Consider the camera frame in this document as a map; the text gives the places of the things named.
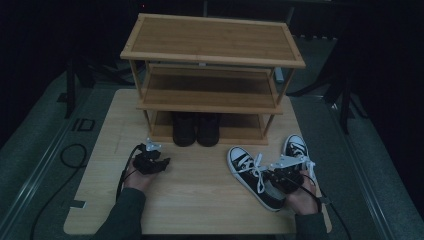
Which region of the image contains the person's right hand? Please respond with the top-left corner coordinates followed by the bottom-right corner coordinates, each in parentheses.
top-left (285, 169), bottom-right (323, 216)

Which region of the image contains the black slip-on shoe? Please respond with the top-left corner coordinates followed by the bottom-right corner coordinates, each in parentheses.
top-left (196, 112), bottom-right (222, 148)
top-left (171, 112), bottom-right (197, 148)

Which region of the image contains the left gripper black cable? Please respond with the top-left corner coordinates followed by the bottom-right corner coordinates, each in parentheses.
top-left (115, 143), bottom-right (148, 202)

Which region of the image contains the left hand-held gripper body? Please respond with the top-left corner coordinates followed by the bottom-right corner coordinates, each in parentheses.
top-left (133, 138), bottom-right (164, 176)

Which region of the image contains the wooden shoe rack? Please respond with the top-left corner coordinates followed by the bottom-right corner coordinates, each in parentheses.
top-left (119, 12), bottom-right (307, 146)

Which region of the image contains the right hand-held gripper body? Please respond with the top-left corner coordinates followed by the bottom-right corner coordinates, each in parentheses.
top-left (268, 154), bottom-right (309, 195)

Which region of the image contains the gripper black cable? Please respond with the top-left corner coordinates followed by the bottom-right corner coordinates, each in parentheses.
top-left (115, 143), bottom-right (148, 202)
top-left (283, 172), bottom-right (353, 240)

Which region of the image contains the black white laced sneaker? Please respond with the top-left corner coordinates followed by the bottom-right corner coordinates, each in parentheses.
top-left (226, 145), bottom-right (288, 213)
top-left (281, 133), bottom-right (317, 184)

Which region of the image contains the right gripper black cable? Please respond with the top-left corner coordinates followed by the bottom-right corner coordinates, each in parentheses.
top-left (283, 172), bottom-right (353, 240)

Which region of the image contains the person's left hand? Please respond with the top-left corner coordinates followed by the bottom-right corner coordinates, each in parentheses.
top-left (123, 159), bottom-right (158, 193)

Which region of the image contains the black floor cable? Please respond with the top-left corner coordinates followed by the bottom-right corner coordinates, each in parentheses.
top-left (29, 143), bottom-right (88, 240)

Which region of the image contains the black metal stand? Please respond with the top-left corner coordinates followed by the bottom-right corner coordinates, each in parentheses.
top-left (286, 63), bottom-right (369, 135)
top-left (56, 56), bottom-right (98, 120)

